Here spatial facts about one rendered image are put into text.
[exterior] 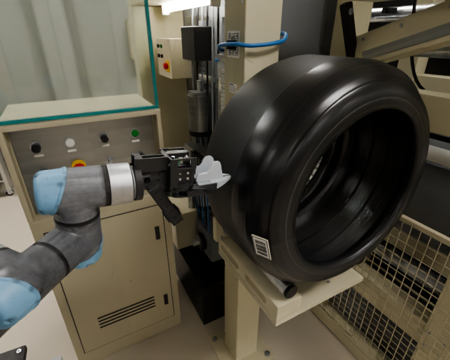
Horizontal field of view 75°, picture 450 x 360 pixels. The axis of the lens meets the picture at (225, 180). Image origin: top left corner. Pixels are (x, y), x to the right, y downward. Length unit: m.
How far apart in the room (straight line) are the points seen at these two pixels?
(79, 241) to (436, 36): 0.97
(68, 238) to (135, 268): 0.99
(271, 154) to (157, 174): 0.22
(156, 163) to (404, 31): 0.80
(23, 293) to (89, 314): 1.15
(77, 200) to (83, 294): 1.06
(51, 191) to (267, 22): 0.74
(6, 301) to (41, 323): 1.72
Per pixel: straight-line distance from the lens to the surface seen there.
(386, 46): 1.08
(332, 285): 1.07
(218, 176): 0.61
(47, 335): 2.14
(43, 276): 0.53
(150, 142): 1.30
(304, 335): 1.94
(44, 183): 0.53
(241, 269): 1.00
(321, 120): 0.59
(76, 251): 0.56
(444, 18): 1.01
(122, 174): 0.54
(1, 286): 0.51
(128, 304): 1.68
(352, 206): 1.10
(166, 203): 0.59
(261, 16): 0.96
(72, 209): 0.54
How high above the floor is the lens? 1.54
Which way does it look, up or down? 27 degrees down
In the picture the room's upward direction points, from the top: straight up
